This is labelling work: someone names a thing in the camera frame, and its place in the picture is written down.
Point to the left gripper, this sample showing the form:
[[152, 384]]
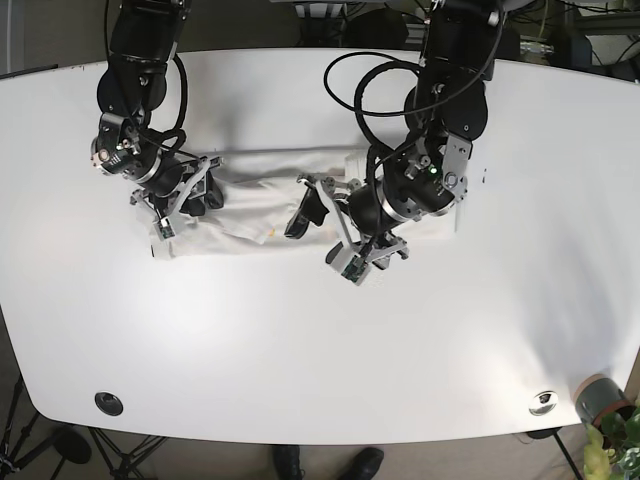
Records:
[[400, 186]]

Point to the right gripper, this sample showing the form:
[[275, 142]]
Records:
[[168, 190]]

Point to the white printed T-shirt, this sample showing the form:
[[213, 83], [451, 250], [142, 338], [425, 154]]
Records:
[[261, 194]]

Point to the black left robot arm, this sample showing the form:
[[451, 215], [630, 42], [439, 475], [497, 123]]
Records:
[[456, 61]]

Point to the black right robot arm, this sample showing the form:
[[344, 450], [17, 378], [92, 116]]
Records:
[[139, 50]]

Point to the black table grommet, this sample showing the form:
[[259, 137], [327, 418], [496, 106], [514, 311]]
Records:
[[108, 403]]

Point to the silver table grommet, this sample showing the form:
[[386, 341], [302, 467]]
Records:
[[543, 403]]

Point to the grey plant pot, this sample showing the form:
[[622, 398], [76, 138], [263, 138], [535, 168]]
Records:
[[598, 396]]

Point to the green potted plant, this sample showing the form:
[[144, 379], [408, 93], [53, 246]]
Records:
[[612, 450]]

